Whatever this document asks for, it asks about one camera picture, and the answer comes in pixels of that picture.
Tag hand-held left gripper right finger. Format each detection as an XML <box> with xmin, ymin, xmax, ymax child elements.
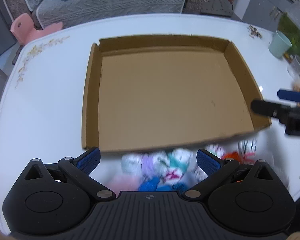
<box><xmin>183</xmin><ymin>148</ymin><xmax>278</xmax><ymax>202</ymax></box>

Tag pink plastic chair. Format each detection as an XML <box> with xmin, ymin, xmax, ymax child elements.
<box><xmin>11</xmin><ymin>13</ymin><xmax>63</xmax><ymax>46</ymax></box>

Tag pale green cup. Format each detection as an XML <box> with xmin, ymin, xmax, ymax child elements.
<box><xmin>269</xmin><ymin>30</ymin><xmax>292</xmax><ymax>59</ymax></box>

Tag pile of rolled socks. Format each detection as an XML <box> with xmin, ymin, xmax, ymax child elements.
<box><xmin>110</xmin><ymin>137</ymin><xmax>265</xmax><ymax>193</ymax></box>

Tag shallow cardboard box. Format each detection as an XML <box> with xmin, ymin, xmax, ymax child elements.
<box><xmin>81</xmin><ymin>34</ymin><xmax>272</xmax><ymax>153</ymax></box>

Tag clear drinking glass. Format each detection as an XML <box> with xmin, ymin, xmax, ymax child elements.
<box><xmin>287</xmin><ymin>54</ymin><xmax>300</xmax><ymax>79</ymax></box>

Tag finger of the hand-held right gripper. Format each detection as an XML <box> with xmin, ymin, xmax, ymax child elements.
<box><xmin>251</xmin><ymin>99</ymin><xmax>292</xmax><ymax>120</ymax></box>
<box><xmin>277</xmin><ymin>89</ymin><xmax>300</xmax><ymax>103</ymax></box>

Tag clear jar with green plant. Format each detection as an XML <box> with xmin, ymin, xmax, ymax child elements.
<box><xmin>277</xmin><ymin>12</ymin><xmax>300</xmax><ymax>58</ymax></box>

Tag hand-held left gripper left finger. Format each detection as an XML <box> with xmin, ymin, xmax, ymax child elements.
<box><xmin>22</xmin><ymin>147</ymin><xmax>116</xmax><ymax>202</ymax></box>

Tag scattered seed shells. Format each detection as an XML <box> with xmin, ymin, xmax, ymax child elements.
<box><xmin>247</xmin><ymin>25</ymin><xmax>263</xmax><ymax>38</ymax></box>

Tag grey quilted sofa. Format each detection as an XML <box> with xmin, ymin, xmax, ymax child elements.
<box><xmin>2</xmin><ymin>0</ymin><xmax>188</xmax><ymax>29</ymax></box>

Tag grey cabinet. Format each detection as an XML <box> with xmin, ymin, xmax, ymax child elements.
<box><xmin>234</xmin><ymin>0</ymin><xmax>300</xmax><ymax>33</ymax></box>

